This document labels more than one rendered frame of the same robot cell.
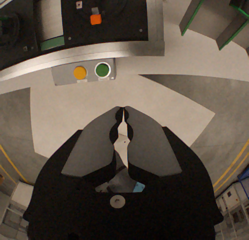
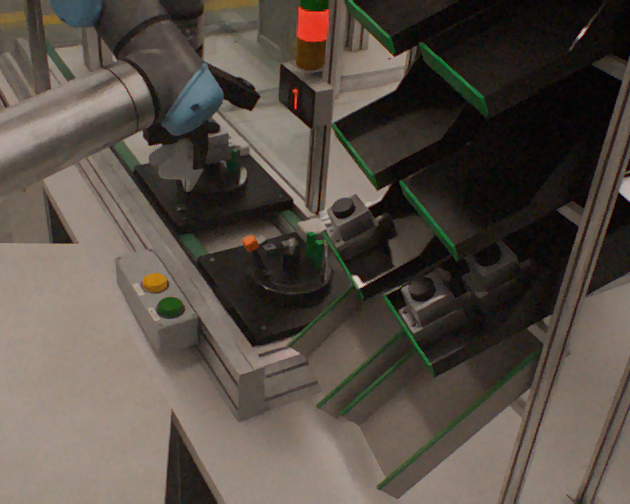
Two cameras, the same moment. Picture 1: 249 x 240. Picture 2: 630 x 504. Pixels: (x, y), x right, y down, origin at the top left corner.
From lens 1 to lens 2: 1.15 m
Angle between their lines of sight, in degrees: 73
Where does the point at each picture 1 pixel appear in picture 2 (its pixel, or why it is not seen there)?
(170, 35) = (293, 429)
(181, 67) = (236, 481)
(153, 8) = not seen: hidden behind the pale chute
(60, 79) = (131, 262)
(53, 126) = not seen: outside the picture
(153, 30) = (274, 347)
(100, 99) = (82, 364)
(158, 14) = not seen: hidden behind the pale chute
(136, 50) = (226, 337)
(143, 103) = (99, 443)
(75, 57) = (181, 274)
